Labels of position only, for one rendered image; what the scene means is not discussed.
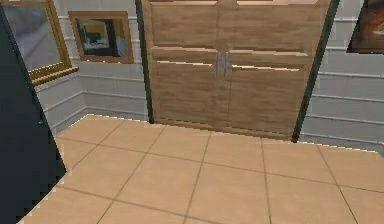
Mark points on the wooden double room door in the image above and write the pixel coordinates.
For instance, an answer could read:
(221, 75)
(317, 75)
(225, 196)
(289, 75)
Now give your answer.
(233, 93)

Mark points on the wood framed picture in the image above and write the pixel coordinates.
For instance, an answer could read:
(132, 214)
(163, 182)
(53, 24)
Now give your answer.
(100, 36)

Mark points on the black fridge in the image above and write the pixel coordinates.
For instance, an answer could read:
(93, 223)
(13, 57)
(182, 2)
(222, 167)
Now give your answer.
(20, 140)

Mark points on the gold framed window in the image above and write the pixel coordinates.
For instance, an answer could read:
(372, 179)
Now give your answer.
(33, 36)

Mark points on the dark brown framed picture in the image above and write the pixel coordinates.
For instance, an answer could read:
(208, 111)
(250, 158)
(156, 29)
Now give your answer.
(368, 28)

